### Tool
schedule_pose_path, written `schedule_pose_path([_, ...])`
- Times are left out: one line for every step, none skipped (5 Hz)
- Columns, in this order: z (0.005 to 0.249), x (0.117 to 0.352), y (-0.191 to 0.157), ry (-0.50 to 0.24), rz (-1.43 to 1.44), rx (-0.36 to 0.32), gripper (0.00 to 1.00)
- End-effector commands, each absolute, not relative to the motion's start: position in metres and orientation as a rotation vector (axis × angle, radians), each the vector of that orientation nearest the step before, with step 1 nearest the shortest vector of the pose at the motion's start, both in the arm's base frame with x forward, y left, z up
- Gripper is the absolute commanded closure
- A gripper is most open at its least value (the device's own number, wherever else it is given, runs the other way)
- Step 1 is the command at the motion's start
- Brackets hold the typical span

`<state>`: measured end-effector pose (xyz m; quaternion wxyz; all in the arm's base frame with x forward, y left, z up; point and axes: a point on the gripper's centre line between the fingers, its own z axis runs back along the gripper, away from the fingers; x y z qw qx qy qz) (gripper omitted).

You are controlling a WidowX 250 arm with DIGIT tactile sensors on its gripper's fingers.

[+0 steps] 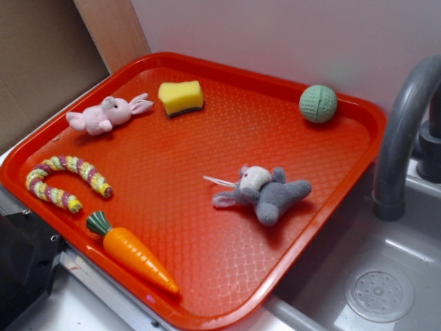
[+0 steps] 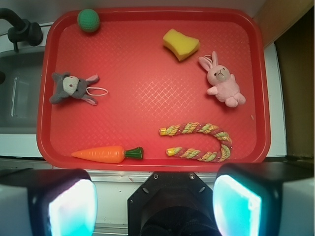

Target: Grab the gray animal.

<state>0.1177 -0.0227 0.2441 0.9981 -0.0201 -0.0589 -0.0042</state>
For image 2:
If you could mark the gray plush bunny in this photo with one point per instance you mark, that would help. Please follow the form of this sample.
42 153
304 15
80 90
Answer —
68 85

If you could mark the black faucet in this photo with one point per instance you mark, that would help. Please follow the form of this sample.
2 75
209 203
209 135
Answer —
22 30

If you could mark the multicolour rope toy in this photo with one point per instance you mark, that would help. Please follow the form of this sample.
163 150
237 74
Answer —
223 137

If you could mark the pink plush bunny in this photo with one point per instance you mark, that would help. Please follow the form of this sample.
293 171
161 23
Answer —
223 84

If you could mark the green textured ball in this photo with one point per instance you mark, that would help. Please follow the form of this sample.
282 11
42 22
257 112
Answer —
88 20

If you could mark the yellow sponge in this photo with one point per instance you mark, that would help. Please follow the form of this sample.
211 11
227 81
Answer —
180 45

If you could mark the orange toy carrot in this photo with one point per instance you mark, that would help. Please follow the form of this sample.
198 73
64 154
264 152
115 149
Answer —
109 154

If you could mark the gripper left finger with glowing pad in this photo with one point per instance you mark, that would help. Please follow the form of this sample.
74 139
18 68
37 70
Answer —
60 202

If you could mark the red plastic tray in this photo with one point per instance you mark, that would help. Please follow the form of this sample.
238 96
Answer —
150 89

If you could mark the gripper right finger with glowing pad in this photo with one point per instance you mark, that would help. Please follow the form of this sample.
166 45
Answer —
265 199

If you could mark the gray sink basin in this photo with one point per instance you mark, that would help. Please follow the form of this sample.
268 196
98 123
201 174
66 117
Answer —
19 92

